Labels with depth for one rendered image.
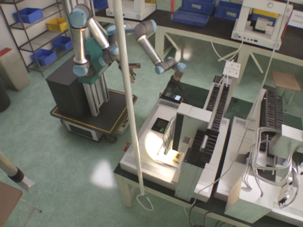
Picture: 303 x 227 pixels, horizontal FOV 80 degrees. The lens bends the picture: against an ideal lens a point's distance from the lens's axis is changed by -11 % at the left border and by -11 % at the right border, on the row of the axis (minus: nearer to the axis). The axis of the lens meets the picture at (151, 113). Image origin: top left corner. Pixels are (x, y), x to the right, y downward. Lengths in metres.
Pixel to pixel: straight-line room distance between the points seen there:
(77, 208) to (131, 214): 0.57
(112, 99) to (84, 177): 1.02
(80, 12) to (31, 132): 2.06
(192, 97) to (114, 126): 0.93
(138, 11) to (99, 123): 2.07
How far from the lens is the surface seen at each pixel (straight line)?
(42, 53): 4.50
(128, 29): 2.11
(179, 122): 1.01
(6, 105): 3.72
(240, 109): 2.07
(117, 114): 2.47
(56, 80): 2.31
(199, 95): 2.09
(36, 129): 3.13
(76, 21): 1.48
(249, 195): 1.03
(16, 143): 3.13
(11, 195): 2.10
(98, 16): 4.08
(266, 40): 3.31
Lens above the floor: 2.10
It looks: 47 degrees down
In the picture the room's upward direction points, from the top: straight up
